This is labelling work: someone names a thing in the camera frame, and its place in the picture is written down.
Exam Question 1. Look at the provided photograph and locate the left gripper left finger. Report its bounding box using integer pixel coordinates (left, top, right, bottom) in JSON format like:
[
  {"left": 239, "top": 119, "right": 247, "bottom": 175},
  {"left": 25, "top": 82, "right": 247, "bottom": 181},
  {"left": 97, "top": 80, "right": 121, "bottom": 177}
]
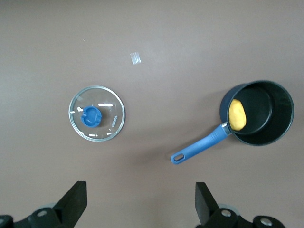
[{"left": 0, "top": 180, "right": 87, "bottom": 228}]

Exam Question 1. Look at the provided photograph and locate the glass lid with blue knob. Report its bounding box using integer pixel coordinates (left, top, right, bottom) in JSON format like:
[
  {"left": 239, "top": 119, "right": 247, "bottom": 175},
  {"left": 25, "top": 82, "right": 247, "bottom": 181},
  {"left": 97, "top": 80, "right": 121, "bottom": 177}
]
[{"left": 68, "top": 85, "right": 126, "bottom": 143}]

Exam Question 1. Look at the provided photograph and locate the dark pot with blue handle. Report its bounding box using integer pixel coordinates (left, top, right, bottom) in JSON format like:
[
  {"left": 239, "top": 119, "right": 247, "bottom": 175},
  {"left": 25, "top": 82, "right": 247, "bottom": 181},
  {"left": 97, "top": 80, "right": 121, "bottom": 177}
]
[{"left": 170, "top": 80, "right": 295, "bottom": 165}]

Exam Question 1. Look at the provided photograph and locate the clear tape piece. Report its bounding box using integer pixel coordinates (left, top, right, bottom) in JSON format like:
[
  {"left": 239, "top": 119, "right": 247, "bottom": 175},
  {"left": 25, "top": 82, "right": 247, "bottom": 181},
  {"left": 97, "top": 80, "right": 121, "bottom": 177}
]
[{"left": 130, "top": 51, "right": 142, "bottom": 65}]

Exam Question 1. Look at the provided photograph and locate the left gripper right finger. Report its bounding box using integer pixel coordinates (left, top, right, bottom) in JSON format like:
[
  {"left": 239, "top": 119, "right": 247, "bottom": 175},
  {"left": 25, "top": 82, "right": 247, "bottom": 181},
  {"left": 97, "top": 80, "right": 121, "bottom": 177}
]
[{"left": 195, "top": 182, "right": 284, "bottom": 228}]

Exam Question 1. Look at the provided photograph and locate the yellow potato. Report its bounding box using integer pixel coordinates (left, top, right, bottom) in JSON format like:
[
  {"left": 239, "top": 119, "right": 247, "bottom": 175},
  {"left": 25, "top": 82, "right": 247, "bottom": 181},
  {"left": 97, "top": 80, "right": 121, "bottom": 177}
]
[{"left": 228, "top": 98, "right": 247, "bottom": 132}]

